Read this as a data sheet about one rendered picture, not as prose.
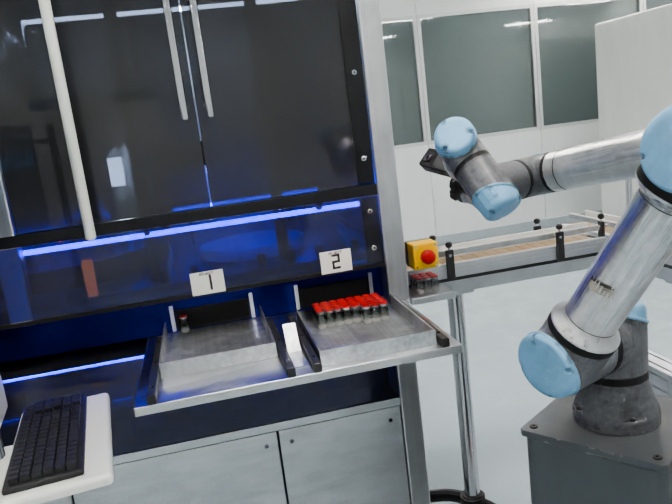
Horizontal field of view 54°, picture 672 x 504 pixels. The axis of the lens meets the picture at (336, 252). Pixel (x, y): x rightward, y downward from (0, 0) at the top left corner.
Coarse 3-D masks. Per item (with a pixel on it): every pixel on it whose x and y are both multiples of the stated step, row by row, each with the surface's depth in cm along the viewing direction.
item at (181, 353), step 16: (256, 320) 181; (176, 336) 175; (192, 336) 173; (208, 336) 172; (224, 336) 170; (240, 336) 168; (256, 336) 167; (272, 336) 155; (160, 352) 153; (176, 352) 162; (192, 352) 161; (208, 352) 159; (224, 352) 148; (240, 352) 149; (256, 352) 150; (272, 352) 150; (160, 368) 146; (176, 368) 146; (192, 368) 147; (208, 368) 148
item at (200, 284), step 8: (200, 272) 170; (208, 272) 170; (216, 272) 171; (192, 280) 170; (200, 280) 170; (208, 280) 171; (216, 280) 171; (192, 288) 170; (200, 288) 171; (208, 288) 171; (216, 288) 171; (224, 288) 172
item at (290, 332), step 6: (288, 324) 155; (294, 324) 155; (288, 330) 154; (294, 330) 154; (288, 336) 154; (294, 336) 154; (288, 342) 153; (294, 342) 153; (288, 348) 153; (294, 348) 153; (300, 348) 153; (294, 354) 151; (300, 354) 150; (294, 360) 147; (300, 360) 146; (294, 366) 143; (300, 366) 143
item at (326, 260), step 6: (324, 252) 176; (330, 252) 176; (336, 252) 177; (342, 252) 177; (348, 252) 177; (324, 258) 176; (330, 258) 177; (336, 258) 177; (342, 258) 177; (348, 258) 178; (324, 264) 176; (330, 264) 177; (336, 264) 177; (342, 264) 178; (348, 264) 178; (324, 270) 177; (330, 270) 177; (336, 270) 177; (342, 270) 178
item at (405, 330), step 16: (400, 304) 169; (400, 320) 166; (416, 320) 157; (320, 336) 161; (336, 336) 159; (352, 336) 158; (368, 336) 157; (384, 336) 155; (400, 336) 144; (416, 336) 145; (432, 336) 146; (320, 352) 141; (336, 352) 142; (352, 352) 142; (368, 352) 143; (384, 352) 144
